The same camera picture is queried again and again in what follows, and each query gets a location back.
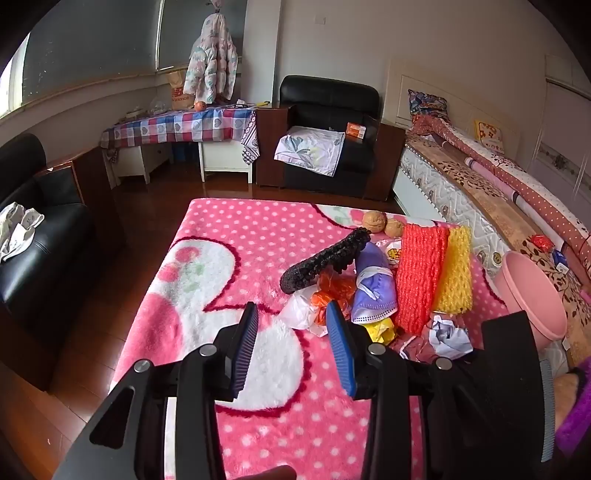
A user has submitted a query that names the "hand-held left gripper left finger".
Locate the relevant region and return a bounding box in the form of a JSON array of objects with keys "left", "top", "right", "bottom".
[{"left": 53, "top": 301, "right": 260, "bottom": 480}]

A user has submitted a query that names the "paper bag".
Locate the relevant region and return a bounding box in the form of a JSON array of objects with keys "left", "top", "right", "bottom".
[{"left": 167, "top": 69, "right": 197, "bottom": 110}]

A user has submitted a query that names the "window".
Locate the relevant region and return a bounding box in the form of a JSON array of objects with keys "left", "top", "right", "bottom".
[{"left": 0, "top": 0, "right": 162, "bottom": 120}]

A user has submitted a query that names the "colourful cartoon pillow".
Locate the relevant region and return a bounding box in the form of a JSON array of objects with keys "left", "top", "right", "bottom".
[{"left": 407, "top": 90, "right": 450, "bottom": 116}]

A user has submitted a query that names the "orange peel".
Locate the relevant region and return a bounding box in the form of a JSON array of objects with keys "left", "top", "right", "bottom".
[{"left": 311, "top": 270, "right": 356, "bottom": 324}]

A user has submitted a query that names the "pink bucket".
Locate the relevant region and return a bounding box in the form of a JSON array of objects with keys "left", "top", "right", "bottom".
[{"left": 492, "top": 251, "right": 568, "bottom": 348}]

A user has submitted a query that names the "purple face mask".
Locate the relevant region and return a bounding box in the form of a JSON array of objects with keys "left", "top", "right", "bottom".
[{"left": 350, "top": 242, "right": 399, "bottom": 325}]

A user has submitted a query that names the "white cloth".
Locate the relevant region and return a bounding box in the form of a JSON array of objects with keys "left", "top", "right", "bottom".
[{"left": 0, "top": 202, "right": 46, "bottom": 264}]

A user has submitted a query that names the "white plastic bag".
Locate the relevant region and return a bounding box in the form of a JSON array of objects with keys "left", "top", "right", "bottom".
[{"left": 279, "top": 291, "right": 326, "bottom": 332}]

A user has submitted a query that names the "yellow wrapper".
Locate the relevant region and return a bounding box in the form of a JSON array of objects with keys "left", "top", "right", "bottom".
[{"left": 360, "top": 318, "right": 396, "bottom": 345}]

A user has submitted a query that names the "bed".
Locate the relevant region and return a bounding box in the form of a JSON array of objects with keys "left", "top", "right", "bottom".
[{"left": 392, "top": 58, "right": 591, "bottom": 370}]

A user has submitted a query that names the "dotted pink quilt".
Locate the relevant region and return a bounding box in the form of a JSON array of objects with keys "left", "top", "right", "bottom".
[{"left": 406, "top": 113, "right": 591, "bottom": 273}]

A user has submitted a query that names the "white desk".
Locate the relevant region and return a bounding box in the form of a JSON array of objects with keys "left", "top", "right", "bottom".
[{"left": 104, "top": 141, "right": 254, "bottom": 188}]

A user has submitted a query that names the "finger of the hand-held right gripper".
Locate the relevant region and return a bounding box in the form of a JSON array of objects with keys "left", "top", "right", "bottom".
[{"left": 480, "top": 311, "right": 556, "bottom": 462}]

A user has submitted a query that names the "pastel puffer jacket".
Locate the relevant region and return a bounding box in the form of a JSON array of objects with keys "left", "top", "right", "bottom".
[{"left": 183, "top": 11, "right": 239, "bottom": 105}]

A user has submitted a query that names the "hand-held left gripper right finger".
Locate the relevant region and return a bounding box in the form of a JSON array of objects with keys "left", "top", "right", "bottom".
[{"left": 325, "top": 301, "right": 546, "bottom": 480}]

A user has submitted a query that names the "white wardrobe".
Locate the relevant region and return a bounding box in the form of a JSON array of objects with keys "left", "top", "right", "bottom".
[{"left": 526, "top": 55, "right": 591, "bottom": 185}]

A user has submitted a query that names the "crumpled paper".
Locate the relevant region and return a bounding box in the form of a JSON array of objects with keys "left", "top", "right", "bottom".
[{"left": 427, "top": 314, "right": 475, "bottom": 359}]

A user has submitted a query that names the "person's right forearm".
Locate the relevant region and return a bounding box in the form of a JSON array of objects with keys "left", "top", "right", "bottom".
[{"left": 554, "top": 369, "right": 591, "bottom": 459}]

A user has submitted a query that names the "yellow flower pillow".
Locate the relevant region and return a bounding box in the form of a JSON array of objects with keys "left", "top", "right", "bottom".
[{"left": 475, "top": 121, "right": 507, "bottom": 153}]

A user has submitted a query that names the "yellow foam net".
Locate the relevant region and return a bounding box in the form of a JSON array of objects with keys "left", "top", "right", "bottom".
[{"left": 431, "top": 226, "right": 474, "bottom": 315}]

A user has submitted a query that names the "red foam net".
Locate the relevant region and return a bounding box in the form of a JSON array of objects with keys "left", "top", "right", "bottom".
[{"left": 394, "top": 224, "right": 451, "bottom": 336}]

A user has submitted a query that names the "black leather armchair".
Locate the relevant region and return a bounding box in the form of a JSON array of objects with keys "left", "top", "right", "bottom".
[{"left": 256, "top": 75, "right": 407, "bottom": 201}]

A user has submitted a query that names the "person's right hand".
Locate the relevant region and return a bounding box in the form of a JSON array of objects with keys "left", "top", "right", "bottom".
[{"left": 554, "top": 368, "right": 588, "bottom": 432}]

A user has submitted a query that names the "pink polka dot blanket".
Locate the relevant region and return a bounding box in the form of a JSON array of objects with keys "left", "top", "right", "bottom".
[{"left": 111, "top": 198, "right": 522, "bottom": 480}]

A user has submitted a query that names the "brown leaf blanket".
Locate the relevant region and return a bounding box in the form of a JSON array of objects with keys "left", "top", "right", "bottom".
[{"left": 405, "top": 134, "right": 591, "bottom": 319}]

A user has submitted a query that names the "checkered cloth side table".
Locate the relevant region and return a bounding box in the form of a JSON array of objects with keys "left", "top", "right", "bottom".
[{"left": 100, "top": 105, "right": 259, "bottom": 165}]

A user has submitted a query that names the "floral cloth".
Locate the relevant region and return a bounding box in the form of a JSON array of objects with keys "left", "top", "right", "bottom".
[{"left": 274, "top": 126, "right": 347, "bottom": 178}]

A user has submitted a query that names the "black foam net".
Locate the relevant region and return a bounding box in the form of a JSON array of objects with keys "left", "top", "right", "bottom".
[{"left": 279, "top": 228, "right": 371, "bottom": 295}]

